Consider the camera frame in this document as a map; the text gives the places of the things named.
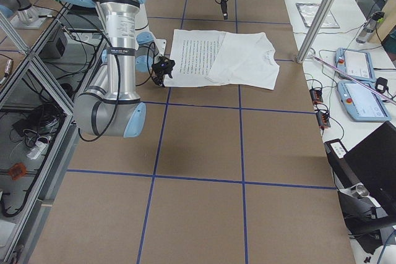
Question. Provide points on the upper teach pendant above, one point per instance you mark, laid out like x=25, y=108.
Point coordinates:
x=355, y=63

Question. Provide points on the black power adapter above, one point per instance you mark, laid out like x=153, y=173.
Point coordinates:
x=381, y=85

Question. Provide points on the orange clamp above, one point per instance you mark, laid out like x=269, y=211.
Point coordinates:
x=17, y=171

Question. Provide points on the black laptop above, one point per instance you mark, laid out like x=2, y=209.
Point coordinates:
x=371, y=162

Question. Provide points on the upper orange black adapter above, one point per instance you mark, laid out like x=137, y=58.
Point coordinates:
x=316, y=96

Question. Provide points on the teach pendant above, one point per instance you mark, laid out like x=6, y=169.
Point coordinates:
x=355, y=63
x=361, y=104

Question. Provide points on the orange black adapter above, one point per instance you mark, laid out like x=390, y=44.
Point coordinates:
x=322, y=120
x=316, y=96

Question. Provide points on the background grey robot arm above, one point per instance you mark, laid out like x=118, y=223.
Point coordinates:
x=23, y=14

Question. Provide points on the white power strip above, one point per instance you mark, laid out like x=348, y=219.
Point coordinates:
x=37, y=150

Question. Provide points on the lower teach pendant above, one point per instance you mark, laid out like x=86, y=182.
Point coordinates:
x=361, y=104

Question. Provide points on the clear water bottle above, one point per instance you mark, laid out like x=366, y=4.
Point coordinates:
x=369, y=27

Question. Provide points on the aluminium frame rack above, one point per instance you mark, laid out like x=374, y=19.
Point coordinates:
x=36, y=104

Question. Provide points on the lower orange black adapter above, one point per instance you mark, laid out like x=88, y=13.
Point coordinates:
x=322, y=120

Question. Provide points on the grey box under frame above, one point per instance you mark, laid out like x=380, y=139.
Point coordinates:
x=55, y=46

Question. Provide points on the white printed long-sleeve shirt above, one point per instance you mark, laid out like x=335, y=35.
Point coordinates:
x=214, y=58

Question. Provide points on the aluminium frame post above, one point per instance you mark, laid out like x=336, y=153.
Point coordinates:
x=314, y=30

